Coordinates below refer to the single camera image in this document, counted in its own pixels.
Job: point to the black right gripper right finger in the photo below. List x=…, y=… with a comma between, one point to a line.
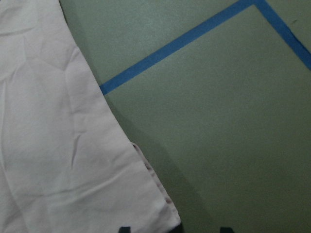
x=226, y=230

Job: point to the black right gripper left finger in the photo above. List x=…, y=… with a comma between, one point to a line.
x=125, y=229

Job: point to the pink Snoopy t-shirt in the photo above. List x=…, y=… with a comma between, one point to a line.
x=66, y=165

